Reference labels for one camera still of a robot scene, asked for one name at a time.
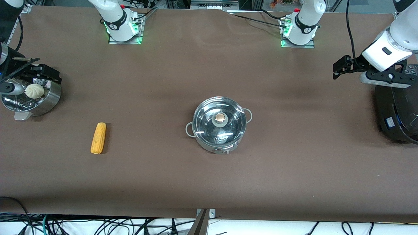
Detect yellow corn cob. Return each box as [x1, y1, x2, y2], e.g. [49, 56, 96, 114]
[90, 122, 106, 154]

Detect glass lid with copper knob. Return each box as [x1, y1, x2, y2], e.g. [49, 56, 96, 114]
[193, 97, 247, 146]

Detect steel steamer pot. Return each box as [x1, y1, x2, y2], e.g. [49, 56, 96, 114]
[2, 77, 62, 121]

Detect white steamed bun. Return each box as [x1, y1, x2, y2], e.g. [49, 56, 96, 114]
[25, 84, 45, 99]

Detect black rice cooker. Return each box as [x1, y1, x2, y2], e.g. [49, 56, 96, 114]
[374, 60, 418, 144]

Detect brown table cover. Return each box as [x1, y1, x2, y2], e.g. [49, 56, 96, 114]
[0, 6, 418, 223]

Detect dark metal bar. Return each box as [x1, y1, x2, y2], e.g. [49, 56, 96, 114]
[188, 209, 210, 235]

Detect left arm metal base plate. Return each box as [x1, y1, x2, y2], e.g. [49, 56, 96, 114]
[280, 18, 315, 49]

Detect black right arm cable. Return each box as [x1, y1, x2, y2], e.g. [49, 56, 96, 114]
[0, 16, 40, 86]

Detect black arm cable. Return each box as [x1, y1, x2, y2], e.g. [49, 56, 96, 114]
[346, 0, 360, 62]
[0, 16, 40, 86]

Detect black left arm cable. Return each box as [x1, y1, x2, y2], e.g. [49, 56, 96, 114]
[346, 0, 360, 62]

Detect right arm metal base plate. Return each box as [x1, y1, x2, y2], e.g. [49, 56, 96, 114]
[108, 15, 143, 44]

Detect short black table cable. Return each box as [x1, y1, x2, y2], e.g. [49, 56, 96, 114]
[259, 8, 283, 20]

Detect long black table cable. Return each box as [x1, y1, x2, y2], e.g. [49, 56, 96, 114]
[228, 12, 289, 30]

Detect black base cable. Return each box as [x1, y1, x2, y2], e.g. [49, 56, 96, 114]
[134, 8, 158, 21]

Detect black looped floor cable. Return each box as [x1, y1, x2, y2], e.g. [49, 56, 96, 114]
[0, 196, 31, 235]

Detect steel pot with grey handles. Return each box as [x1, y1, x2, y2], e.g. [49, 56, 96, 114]
[185, 96, 253, 155]

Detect silver background frame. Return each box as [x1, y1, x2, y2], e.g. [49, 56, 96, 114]
[190, 0, 239, 10]

